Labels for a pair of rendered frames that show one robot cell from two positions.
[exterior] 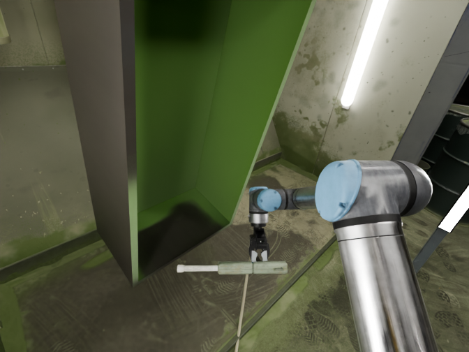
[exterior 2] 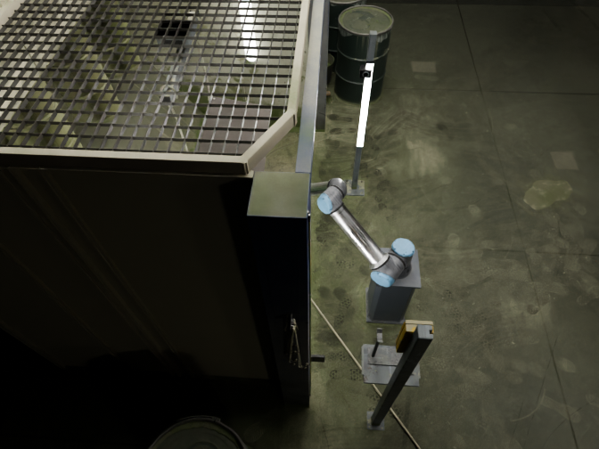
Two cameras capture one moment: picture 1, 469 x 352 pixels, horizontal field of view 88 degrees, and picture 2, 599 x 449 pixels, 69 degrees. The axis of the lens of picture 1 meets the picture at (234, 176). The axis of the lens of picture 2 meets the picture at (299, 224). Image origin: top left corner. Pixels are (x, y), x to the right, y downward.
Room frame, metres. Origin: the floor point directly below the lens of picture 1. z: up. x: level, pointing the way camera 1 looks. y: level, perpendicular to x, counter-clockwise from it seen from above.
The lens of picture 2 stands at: (-0.83, 0.92, 3.30)
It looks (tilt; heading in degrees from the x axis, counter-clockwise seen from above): 54 degrees down; 323
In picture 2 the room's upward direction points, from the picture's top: 2 degrees counter-clockwise
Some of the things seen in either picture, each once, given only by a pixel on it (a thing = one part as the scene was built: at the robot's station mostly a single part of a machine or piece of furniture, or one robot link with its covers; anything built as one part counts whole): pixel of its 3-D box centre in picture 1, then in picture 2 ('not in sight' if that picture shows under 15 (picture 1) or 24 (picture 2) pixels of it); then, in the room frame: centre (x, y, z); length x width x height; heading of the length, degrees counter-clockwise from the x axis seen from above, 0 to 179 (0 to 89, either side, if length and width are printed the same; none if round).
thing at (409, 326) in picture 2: not in sight; (414, 338); (-0.56, 0.11, 1.42); 0.12 x 0.06 x 0.26; 47
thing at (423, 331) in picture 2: not in sight; (393, 388); (-0.60, 0.15, 0.82); 0.06 x 0.06 x 1.64; 47
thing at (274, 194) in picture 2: not in sight; (292, 335); (-0.12, 0.46, 1.14); 0.18 x 0.18 x 2.29; 47
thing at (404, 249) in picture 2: not in sight; (400, 253); (-0.02, -0.52, 0.83); 0.17 x 0.15 x 0.18; 103
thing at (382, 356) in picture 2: not in sight; (394, 351); (-0.48, 0.04, 0.95); 0.26 x 0.15 x 0.32; 47
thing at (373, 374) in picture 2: not in sight; (389, 364); (-0.50, 0.05, 0.78); 0.31 x 0.23 x 0.01; 47
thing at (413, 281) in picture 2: not in sight; (390, 288); (-0.02, -0.53, 0.32); 0.31 x 0.31 x 0.64; 47
